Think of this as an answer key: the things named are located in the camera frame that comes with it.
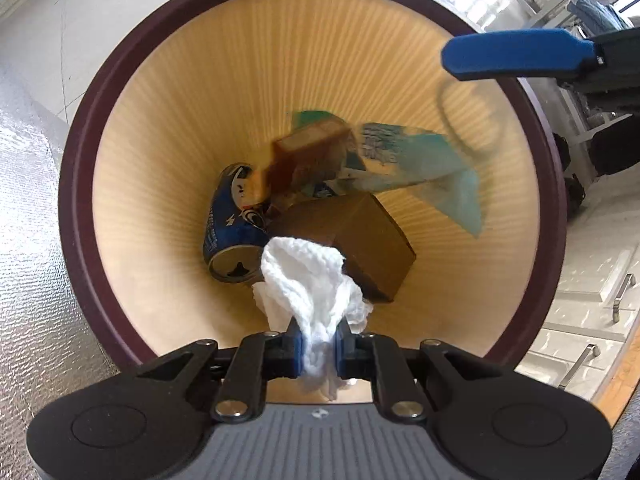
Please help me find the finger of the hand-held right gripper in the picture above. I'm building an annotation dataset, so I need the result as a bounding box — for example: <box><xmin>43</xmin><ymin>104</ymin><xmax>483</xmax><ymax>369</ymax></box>
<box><xmin>441</xmin><ymin>28</ymin><xmax>640</xmax><ymax>95</ymax></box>

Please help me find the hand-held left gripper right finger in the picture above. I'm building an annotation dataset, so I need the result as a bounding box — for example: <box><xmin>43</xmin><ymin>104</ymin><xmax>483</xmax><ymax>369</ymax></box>
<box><xmin>334</xmin><ymin>317</ymin><xmax>518</xmax><ymax>421</ymax></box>

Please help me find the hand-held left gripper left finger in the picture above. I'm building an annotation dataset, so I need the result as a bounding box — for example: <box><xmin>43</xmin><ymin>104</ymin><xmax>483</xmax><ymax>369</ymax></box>
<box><xmin>122</xmin><ymin>317</ymin><xmax>305</xmax><ymax>423</ymax></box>

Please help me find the white tissue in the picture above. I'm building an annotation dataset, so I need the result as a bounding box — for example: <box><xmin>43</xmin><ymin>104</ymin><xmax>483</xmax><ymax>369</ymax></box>
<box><xmin>251</xmin><ymin>236</ymin><xmax>375</xmax><ymax>402</ymax></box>

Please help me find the large brown cardboard box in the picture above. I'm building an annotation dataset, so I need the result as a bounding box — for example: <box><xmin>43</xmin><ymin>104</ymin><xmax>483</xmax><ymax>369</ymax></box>
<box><xmin>269</xmin><ymin>192</ymin><xmax>417</xmax><ymax>304</ymax></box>

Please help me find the teal plastic packet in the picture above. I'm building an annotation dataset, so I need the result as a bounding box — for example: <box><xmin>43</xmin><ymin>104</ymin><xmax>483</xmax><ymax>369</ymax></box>
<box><xmin>292</xmin><ymin>109</ymin><xmax>484</xmax><ymax>239</ymax></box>

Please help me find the blue drink can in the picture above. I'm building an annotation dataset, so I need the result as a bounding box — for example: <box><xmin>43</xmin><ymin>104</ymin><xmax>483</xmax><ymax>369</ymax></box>
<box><xmin>202</xmin><ymin>162</ymin><xmax>275</xmax><ymax>285</ymax></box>

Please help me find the small brown cardboard box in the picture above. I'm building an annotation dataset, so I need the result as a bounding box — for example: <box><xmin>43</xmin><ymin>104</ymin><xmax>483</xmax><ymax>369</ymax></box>
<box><xmin>260</xmin><ymin>119</ymin><xmax>352</xmax><ymax>202</ymax></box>

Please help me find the round wooden bin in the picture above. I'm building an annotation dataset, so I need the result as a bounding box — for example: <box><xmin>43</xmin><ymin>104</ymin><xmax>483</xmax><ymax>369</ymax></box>
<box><xmin>57</xmin><ymin>0</ymin><xmax>568</xmax><ymax>406</ymax></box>

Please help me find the blue cloth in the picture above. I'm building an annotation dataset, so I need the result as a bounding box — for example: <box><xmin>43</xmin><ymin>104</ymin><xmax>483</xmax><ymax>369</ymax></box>
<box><xmin>569</xmin><ymin>0</ymin><xmax>628</xmax><ymax>33</ymax></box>

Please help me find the black boot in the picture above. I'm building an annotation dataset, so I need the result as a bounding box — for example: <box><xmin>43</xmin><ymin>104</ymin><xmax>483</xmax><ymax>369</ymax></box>
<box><xmin>552</xmin><ymin>135</ymin><xmax>587</xmax><ymax>219</ymax></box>
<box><xmin>589</xmin><ymin>116</ymin><xmax>640</xmax><ymax>177</ymax></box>

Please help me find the white cabinet door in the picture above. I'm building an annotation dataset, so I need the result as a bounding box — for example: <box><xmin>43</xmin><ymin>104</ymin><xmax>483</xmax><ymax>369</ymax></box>
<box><xmin>515</xmin><ymin>180</ymin><xmax>640</xmax><ymax>406</ymax></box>

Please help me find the silver foil mat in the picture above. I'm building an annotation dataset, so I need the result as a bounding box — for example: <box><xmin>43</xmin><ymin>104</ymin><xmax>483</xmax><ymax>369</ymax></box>
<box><xmin>0</xmin><ymin>65</ymin><xmax>128</xmax><ymax>480</ymax></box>

